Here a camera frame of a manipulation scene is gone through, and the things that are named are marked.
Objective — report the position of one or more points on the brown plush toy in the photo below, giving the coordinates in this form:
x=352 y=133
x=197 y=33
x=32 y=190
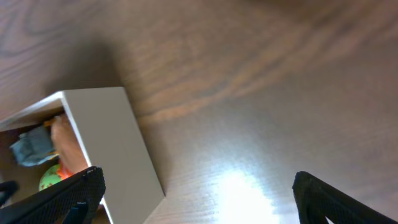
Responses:
x=67 y=145

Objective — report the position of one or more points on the white cardboard box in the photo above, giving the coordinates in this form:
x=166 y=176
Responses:
x=110 y=138

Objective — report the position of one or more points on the green ball with red numbers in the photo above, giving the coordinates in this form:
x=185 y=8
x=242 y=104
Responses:
x=50 y=177

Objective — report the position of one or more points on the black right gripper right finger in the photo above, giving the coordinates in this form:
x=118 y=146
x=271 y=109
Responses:
x=319 y=202

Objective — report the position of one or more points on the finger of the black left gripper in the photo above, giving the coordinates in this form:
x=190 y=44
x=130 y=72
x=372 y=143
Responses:
x=8 y=189

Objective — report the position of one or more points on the orange ribbed round toy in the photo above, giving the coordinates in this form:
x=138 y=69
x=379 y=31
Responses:
x=62 y=171

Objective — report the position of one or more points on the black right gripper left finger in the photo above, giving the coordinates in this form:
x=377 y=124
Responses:
x=73 y=200

